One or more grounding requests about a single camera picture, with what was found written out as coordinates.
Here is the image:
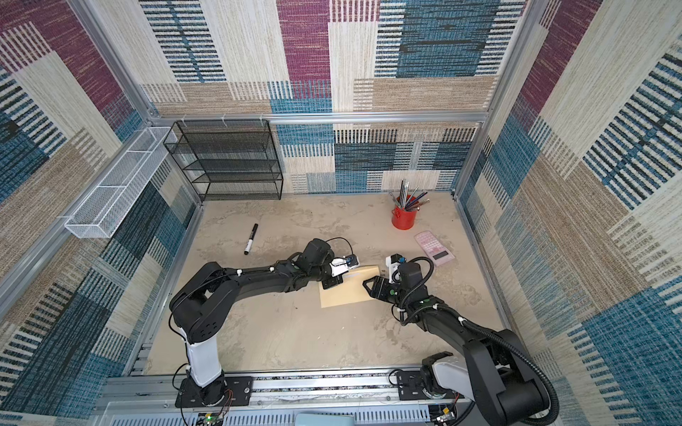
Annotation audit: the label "tan manila envelope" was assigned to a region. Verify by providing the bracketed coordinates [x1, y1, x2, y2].
[320, 266, 380, 309]

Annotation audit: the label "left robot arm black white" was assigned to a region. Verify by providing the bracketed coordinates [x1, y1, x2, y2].
[169, 238, 359, 393]

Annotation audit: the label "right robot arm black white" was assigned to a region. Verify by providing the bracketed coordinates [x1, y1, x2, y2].
[362, 257, 561, 425]

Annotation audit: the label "pink calculator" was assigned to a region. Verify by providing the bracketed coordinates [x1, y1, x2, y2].
[415, 231, 456, 266]

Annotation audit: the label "red pen cup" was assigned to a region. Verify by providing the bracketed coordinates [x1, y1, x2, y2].
[391, 207, 418, 231]

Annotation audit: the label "black and white marker pen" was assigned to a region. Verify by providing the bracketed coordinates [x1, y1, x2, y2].
[243, 223, 259, 256]

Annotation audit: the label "pens in red cup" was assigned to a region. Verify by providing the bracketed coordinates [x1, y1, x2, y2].
[389, 180, 430, 212]

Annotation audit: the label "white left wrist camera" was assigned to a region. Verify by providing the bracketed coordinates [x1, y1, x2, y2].
[330, 254, 359, 277]

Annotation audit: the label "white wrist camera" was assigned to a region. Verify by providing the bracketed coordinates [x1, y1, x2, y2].
[330, 254, 359, 277]
[385, 254, 407, 284]

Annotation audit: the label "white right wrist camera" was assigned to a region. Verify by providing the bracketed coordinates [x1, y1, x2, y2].
[385, 254, 407, 284]

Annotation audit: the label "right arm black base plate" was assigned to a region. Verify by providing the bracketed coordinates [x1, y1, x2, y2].
[390, 369, 456, 401]

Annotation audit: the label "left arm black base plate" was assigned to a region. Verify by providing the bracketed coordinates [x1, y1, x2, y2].
[174, 376, 254, 408]

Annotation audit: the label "black mesh wire shelf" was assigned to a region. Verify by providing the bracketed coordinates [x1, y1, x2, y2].
[163, 119, 283, 202]

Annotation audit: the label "white mesh wire basket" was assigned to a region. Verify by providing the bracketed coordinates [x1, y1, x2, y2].
[65, 127, 170, 239]

